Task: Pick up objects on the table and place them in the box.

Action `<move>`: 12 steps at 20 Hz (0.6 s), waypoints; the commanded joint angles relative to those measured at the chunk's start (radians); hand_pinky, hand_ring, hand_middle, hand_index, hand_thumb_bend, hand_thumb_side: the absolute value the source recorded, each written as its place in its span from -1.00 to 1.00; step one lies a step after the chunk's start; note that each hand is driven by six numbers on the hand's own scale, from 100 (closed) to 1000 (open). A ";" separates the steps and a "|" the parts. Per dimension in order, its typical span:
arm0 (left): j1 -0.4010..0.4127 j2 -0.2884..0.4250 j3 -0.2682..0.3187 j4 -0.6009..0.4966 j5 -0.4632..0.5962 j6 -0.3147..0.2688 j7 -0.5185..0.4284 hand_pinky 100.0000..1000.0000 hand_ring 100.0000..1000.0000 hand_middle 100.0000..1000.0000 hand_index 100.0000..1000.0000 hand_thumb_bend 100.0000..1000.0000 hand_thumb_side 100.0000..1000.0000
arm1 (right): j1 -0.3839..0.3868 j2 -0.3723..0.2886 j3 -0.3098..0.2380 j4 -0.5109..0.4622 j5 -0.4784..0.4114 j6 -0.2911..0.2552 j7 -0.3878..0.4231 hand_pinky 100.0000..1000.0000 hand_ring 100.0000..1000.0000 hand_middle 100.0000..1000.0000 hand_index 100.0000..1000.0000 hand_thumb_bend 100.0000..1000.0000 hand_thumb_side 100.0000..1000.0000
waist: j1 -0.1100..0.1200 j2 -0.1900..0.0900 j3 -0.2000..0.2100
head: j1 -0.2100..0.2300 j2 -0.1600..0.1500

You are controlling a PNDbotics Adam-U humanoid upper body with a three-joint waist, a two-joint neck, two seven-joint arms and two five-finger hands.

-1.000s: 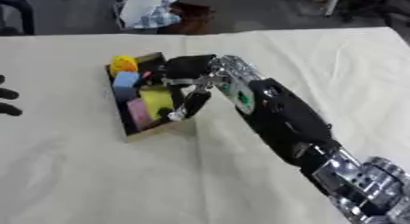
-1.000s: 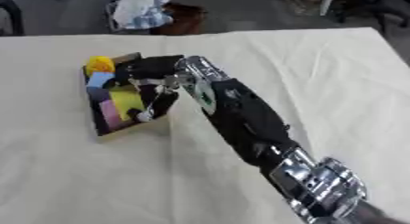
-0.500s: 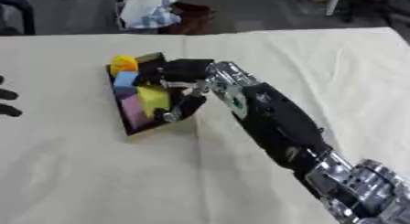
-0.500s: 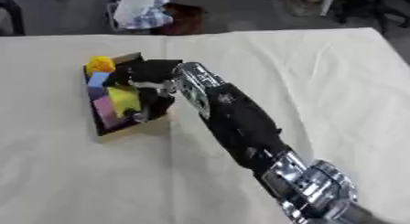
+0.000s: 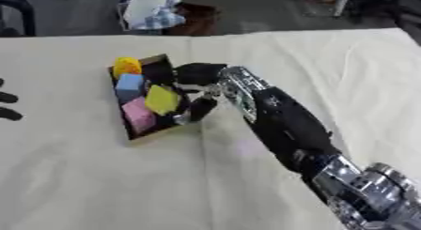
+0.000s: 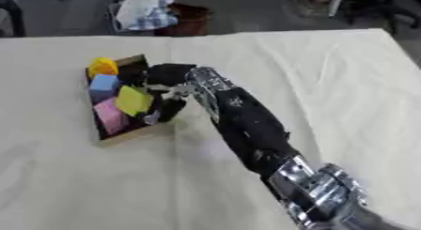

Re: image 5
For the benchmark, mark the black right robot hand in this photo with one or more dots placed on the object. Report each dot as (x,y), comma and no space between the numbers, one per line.
(196,73)

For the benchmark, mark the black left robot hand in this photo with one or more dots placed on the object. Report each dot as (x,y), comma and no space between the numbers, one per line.
(8,106)

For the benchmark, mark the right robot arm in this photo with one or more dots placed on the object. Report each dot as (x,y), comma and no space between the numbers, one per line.
(285,121)

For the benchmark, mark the cardboard box with black inside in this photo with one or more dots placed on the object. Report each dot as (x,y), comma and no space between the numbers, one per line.
(143,96)

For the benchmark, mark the yellow block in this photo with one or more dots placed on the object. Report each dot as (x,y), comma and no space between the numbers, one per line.
(161,99)

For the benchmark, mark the dark brown bag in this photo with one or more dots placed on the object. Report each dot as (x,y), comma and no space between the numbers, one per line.
(193,21)

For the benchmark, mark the blue block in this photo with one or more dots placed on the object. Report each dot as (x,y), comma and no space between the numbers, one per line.
(129,86)

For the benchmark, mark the yellow-orange round toy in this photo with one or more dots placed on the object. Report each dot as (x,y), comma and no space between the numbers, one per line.
(127,67)

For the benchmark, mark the pink block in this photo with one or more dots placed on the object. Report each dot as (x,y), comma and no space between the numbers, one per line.
(138,114)

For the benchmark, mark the white bag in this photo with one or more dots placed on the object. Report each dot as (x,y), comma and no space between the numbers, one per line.
(149,10)

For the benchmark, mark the black chair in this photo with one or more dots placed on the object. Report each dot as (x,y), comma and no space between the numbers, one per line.
(16,14)

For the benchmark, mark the white table leg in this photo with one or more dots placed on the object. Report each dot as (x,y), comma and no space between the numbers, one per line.
(342,2)

